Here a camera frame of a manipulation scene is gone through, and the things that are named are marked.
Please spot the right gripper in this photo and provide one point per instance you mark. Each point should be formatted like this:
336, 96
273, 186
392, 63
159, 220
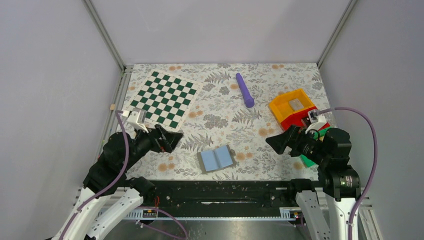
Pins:
294, 136

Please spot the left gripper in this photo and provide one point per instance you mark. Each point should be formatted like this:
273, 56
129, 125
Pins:
171, 139

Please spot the grey card holder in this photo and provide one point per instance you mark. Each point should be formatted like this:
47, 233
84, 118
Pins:
216, 159

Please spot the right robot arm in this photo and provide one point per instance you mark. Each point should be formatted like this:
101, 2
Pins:
340, 183

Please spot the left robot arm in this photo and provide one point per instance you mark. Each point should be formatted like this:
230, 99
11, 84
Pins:
119, 154

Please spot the yellow bin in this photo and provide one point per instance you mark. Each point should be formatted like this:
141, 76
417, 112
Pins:
280, 108

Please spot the green bin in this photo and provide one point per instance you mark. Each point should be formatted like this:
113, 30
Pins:
308, 161

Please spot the silver item in yellow bin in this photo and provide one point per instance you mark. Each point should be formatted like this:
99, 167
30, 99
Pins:
296, 105

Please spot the green white chessboard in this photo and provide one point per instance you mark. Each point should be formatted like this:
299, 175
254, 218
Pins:
166, 97

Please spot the purple cylinder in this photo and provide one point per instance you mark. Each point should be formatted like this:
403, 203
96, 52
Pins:
247, 98

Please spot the floral table mat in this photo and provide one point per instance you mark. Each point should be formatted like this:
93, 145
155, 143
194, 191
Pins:
219, 117

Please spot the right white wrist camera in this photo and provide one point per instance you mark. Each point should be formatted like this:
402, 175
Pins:
314, 121

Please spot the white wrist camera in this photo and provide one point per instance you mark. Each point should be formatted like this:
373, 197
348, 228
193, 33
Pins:
314, 121
135, 118

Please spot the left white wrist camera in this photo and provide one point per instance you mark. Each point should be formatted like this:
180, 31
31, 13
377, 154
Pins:
135, 118

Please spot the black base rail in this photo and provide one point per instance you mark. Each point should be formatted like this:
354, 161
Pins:
223, 199

